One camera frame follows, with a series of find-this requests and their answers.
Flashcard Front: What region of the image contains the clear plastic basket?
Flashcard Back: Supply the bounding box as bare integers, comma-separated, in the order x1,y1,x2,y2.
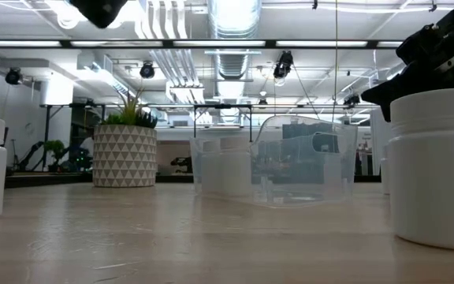
189,114,359,209

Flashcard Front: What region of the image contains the green succulent plant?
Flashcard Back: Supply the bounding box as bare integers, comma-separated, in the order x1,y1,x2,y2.
103,89,158,129

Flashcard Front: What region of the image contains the black overhead light bar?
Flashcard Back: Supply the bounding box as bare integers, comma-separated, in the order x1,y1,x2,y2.
0,38,405,50

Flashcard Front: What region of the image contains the small green background plant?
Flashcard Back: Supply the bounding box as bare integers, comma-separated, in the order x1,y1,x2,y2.
43,140,69,174

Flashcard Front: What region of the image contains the white grey triangle-pattern pot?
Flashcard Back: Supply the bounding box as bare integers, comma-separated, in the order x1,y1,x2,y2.
92,124,158,189

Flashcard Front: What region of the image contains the black ceiling-hung camera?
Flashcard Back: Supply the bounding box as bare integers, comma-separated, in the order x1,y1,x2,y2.
139,61,156,80
273,50,294,80
5,67,22,86
343,92,361,108

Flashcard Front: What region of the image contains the thin hanging cable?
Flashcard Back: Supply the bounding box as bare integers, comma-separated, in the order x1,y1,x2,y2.
333,0,339,123

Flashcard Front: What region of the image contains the silver ventilation duct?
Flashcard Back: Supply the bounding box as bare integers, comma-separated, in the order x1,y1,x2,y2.
206,0,262,80

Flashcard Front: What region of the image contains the black aluminium rig frame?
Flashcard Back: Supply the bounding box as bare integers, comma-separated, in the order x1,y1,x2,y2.
4,172,382,189

